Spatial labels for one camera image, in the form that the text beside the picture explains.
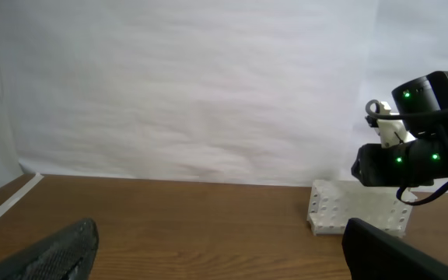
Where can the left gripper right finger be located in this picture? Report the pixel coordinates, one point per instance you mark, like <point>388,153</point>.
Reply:
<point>383,260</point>

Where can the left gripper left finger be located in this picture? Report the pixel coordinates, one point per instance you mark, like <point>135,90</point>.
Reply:
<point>53,260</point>

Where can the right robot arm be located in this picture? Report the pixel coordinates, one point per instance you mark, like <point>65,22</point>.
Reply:
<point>442,101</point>

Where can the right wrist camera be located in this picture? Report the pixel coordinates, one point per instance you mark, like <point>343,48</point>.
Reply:
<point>391,130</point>

